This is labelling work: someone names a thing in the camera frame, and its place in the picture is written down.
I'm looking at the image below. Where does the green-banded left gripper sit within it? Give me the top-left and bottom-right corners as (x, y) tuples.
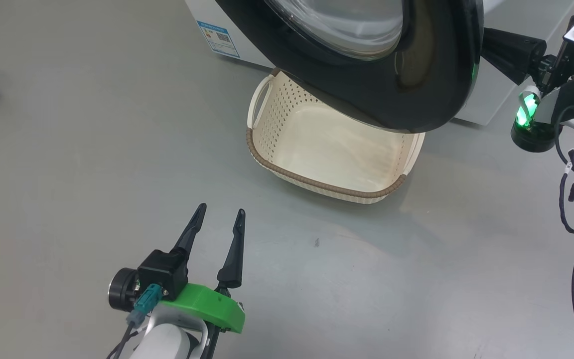
(108, 203), (246, 359)

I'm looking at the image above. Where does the black round glass washer door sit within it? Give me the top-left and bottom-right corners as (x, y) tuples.
(215, 0), (484, 133)

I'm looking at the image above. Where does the white front-load washing machine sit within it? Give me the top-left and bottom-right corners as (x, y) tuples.
(185, 0), (574, 125)

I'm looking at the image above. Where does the cream perforated laundry basket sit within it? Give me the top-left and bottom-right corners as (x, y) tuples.
(246, 69), (426, 204)

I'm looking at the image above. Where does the blue energy label sticker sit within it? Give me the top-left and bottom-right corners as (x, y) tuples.
(196, 20), (241, 58)

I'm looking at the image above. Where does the teal left camera cable connector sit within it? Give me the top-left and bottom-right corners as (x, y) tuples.
(127, 283), (164, 327)

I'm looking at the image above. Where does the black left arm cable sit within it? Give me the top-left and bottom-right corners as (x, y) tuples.
(107, 322), (141, 359)

